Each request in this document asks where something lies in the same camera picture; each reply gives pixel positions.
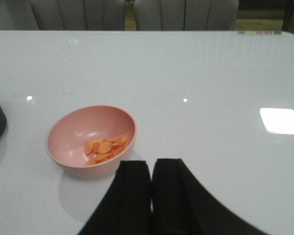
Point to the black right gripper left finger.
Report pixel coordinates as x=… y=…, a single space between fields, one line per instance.
x=126 y=207

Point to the grey upholstered chair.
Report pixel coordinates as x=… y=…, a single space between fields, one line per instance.
x=79 y=14
x=185 y=15

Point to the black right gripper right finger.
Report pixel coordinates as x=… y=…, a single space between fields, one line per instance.
x=183 y=206

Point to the right grey upholstered chair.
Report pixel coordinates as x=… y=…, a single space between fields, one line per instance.
x=185 y=15

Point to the pink bowl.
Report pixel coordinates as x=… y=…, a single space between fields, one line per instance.
x=66 y=140

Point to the orange ham slices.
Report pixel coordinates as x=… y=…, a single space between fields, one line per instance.
x=104 y=149

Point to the left grey upholstered chair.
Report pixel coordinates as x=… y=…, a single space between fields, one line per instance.
x=79 y=14

